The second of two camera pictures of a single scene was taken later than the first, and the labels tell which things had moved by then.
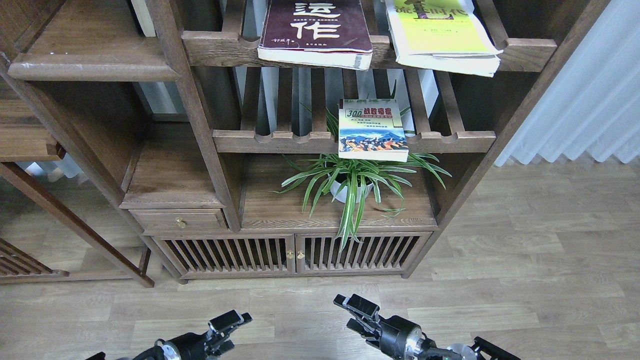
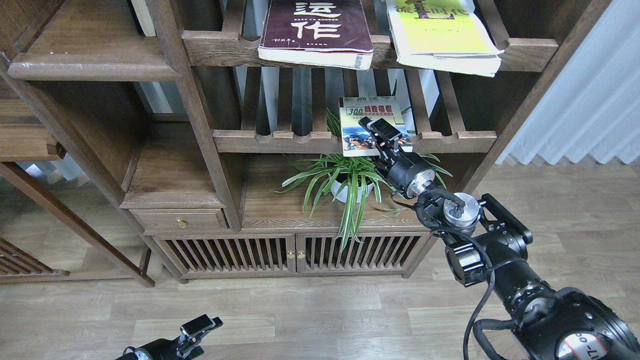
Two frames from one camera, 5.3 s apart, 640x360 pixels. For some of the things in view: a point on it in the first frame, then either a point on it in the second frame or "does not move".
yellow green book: [445, 34] does not move
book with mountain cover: [371, 129] does not move
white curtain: [592, 105] does not move
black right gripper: [401, 335] to [405, 170]
